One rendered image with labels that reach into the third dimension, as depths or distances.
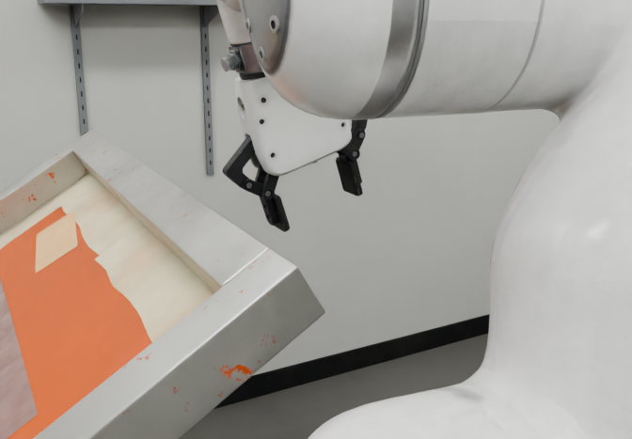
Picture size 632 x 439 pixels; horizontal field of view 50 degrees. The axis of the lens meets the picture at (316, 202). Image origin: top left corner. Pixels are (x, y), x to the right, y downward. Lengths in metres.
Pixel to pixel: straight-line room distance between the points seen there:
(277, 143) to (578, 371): 0.49
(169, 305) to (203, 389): 0.13
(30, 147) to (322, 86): 2.47
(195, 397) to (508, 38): 0.26
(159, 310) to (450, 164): 3.03
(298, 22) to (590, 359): 0.13
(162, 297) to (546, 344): 0.36
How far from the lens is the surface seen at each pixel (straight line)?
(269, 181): 0.68
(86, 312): 0.58
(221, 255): 0.45
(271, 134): 0.66
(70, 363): 0.54
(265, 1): 0.23
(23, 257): 0.79
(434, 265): 3.58
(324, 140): 0.69
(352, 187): 0.74
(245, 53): 0.65
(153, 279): 0.56
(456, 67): 0.22
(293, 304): 0.40
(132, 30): 2.70
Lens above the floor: 1.67
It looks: 15 degrees down
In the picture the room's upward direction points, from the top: straight up
